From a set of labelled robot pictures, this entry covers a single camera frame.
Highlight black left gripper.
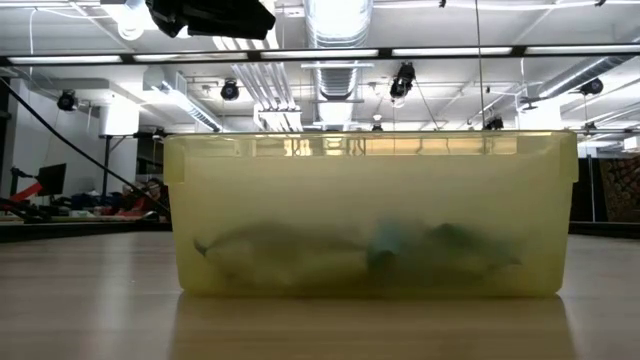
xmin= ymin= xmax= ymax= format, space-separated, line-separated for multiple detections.
xmin=145 ymin=0 xmax=277 ymax=41

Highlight white blue Hershey's bar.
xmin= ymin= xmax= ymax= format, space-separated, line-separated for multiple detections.
xmin=365 ymin=215 xmax=416 ymax=274
xmin=193 ymin=223 xmax=370 ymax=290
xmin=414 ymin=222 xmax=521 ymax=284

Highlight white ceiling light fixture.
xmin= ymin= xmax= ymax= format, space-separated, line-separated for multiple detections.
xmin=142 ymin=67 xmax=225 ymax=134

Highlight white round ceiling lamp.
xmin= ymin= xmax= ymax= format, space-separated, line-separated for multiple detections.
xmin=115 ymin=14 xmax=146 ymax=42

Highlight white ceiling pipes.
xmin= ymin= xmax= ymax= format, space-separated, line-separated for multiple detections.
xmin=212 ymin=0 xmax=305 ymax=134

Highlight long linear ceiling light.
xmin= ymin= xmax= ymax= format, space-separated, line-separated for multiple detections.
xmin=0 ymin=43 xmax=640 ymax=66

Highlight white box unit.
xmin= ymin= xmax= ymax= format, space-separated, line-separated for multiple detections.
xmin=98 ymin=102 xmax=141 ymax=136

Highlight black legged high table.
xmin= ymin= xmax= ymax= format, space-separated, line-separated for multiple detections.
xmin=98 ymin=133 xmax=139 ymax=194

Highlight seated person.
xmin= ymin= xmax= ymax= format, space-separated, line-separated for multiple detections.
xmin=143 ymin=177 xmax=170 ymax=217

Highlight yellow translucent plastic bin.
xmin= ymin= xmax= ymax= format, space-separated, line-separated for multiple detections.
xmin=162 ymin=129 xmax=580 ymax=299

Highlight black computer monitor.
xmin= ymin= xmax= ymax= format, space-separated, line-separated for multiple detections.
xmin=35 ymin=163 xmax=68 ymax=197

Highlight black metal pole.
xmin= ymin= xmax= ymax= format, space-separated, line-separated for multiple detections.
xmin=586 ymin=154 xmax=597 ymax=224

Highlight silver ventilation duct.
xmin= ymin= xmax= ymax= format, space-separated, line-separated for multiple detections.
xmin=303 ymin=0 xmax=375 ymax=126

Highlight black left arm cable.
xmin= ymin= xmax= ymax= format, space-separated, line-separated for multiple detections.
xmin=0 ymin=77 xmax=171 ymax=217

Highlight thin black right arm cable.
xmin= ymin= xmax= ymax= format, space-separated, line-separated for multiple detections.
xmin=474 ymin=0 xmax=485 ymax=130

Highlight grey slanted ventilation duct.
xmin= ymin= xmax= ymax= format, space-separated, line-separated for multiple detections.
xmin=537 ymin=53 xmax=640 ymax=100

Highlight patterned wall hanging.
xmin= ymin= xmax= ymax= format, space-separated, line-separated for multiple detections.
xmin=598 ymin=156 xmax=640 ymax=224

